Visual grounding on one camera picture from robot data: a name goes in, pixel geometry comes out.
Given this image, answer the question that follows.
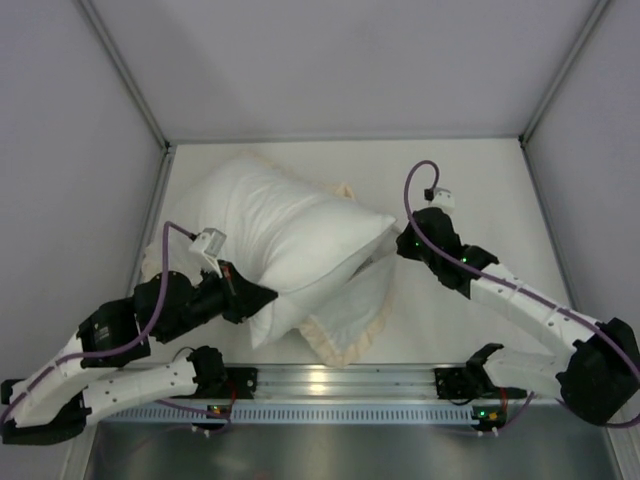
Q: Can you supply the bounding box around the white pillow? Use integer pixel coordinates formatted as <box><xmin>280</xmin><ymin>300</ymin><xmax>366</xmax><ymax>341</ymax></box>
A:
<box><xmin>184</xmin><ymin>157</ymin><xmax>395</xmax><ymax>348</ymax></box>

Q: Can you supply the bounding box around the white pillowcase with cream ruffle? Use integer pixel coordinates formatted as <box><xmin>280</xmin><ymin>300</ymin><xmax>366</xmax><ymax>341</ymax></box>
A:
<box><xmin>160</xmin><ymin>156</ymin><xmax>395</xmax><ymax>367</ymax></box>

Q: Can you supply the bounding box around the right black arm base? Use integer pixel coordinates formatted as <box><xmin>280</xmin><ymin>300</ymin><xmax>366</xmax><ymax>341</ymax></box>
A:
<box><xmin>434</xmin><ymin>367</ymin><xmax>503</xmax><ymax>405</ymax></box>

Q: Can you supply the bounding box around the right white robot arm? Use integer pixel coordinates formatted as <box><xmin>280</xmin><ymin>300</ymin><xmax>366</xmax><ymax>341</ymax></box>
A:
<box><xmin>396</xmin><ymin>207</ymin><xmax>639</xmax><ymax>426</ymax></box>

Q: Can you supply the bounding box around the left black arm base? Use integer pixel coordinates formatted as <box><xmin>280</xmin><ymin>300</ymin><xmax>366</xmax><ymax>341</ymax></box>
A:
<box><xmin>173</xmin><ymin>367</ymin><xmax>258</xmax><ymax>400</ymax></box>

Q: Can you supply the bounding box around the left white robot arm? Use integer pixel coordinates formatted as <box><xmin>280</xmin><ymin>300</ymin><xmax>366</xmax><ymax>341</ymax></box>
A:
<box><xmin>1</xmin><ymin>261</ymin><xmax>278</xmax><ymax>446</ymax></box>

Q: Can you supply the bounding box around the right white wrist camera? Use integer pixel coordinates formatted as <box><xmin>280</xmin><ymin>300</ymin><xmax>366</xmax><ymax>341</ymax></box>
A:
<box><xmin>424</xmin><ymin>187</ymin><xmax>456</xmax><ymax>214</ymax></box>

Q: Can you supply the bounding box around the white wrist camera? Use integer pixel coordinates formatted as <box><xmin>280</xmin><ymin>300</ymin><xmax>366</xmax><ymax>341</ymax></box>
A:
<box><xmin>188</xmin><ymin>228</ymin><xmax>227</xmax><ymax>260</ymax></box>
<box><xmin>424</xmin><ymin>187</ymin><xmax>456</xmax><ymax>214</ymax></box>

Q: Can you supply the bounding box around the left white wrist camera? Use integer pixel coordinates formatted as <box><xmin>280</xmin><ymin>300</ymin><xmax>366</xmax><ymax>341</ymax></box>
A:
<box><xmin>188</xmin><ymin>228</ymin><xmax>227</xmax><ymax>260</ymax></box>

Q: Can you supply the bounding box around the aluminium mounting rail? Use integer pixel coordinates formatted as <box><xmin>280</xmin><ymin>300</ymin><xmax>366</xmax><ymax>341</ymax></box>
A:
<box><xmin>79</xmin><ymin>363</ymin><xmax>626</xmax><ymax>401</ymax></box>

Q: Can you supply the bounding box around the perforated grey cable duct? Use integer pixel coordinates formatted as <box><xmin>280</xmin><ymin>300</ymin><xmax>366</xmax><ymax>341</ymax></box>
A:
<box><xmin>106</xmin><ymin>403</ymin><xmax>504</xmax><ymax>426</ymax></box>

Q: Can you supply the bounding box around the right aluminium frame post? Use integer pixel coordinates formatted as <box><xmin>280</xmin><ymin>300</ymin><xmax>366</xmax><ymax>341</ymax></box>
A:
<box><xmin>518</xmin><ymin>0</ymin><xmax>615</xmax><ymax>150</ymax></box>

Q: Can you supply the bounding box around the aluminium frame post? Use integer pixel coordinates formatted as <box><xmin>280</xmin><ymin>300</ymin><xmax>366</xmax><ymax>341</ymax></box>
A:
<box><xmin>74</xmin><ymin>0</ymin><xmax>174</xmax><ymax>151</ymax></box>
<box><xmin>518</xmin><ymin>0</ymin><xmax>615</xmax><ymax>150</ymax></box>

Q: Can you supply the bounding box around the left aluminium frame post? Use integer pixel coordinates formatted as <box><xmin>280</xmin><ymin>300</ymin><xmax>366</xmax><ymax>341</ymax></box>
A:
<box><xmin>74</xmin><ymin>0</ymin><xmax>174</xmax><ymax>151</ymax></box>

